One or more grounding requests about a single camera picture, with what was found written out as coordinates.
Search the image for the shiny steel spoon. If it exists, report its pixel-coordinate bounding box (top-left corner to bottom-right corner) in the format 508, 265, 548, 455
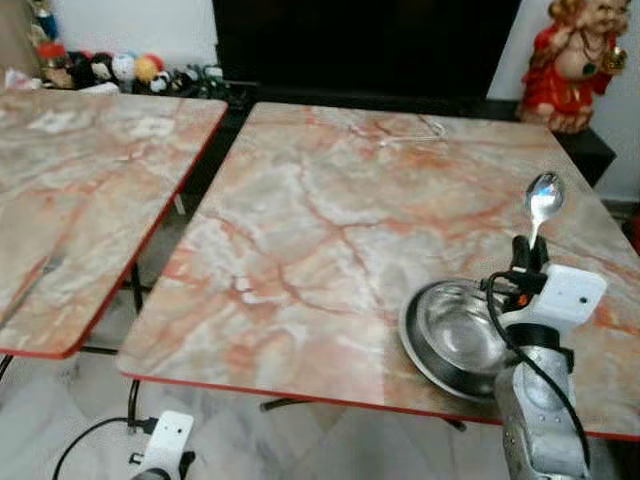
524, 172, 567, 251

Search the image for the round steel bowl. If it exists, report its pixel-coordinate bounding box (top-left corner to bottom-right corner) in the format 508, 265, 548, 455
398, 279, 523, 404

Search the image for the red and gold statue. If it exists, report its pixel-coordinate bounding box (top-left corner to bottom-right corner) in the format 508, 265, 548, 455
517, 0, 630, 135

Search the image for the black television screen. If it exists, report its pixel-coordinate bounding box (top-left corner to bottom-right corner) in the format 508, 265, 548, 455
211, 0, 525, 101

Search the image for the dark green toy cluster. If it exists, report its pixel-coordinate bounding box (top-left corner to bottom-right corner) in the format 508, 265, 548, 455
172, 64, 227, 97

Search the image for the orange yellow round toy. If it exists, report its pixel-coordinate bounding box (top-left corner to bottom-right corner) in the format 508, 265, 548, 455
135, 53, 165, 84

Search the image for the white round toy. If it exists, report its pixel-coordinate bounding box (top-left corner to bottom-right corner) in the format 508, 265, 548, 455
110, 52, 138, 84

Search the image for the black plush toy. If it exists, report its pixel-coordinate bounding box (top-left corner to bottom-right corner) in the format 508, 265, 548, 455
70, 52, 113, 87

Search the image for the pink white packet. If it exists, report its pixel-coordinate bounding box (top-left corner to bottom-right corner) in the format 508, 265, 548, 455
0, 67, 42, 93

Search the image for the red capped brown figurine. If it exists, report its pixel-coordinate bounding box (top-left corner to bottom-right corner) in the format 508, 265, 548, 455
36, 42, 74, 90

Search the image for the blue figurine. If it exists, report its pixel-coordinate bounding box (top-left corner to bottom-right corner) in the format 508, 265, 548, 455
30, 0, 60, 41

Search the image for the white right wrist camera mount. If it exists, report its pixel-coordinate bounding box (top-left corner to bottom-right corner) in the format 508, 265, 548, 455
497, 263, 609, 332

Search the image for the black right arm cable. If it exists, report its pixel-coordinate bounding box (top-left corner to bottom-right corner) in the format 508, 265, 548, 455
482, 272, 593, 471

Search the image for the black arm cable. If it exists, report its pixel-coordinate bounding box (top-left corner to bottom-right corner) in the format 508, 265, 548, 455
482, 272, 593, 471
51, 416, 153, 480

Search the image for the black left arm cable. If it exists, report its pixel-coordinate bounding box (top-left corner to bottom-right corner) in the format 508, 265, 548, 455
51, 416, 153, 480

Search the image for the thin clear wire loop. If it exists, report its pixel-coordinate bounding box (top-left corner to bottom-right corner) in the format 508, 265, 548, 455
378, 114, 448, 148

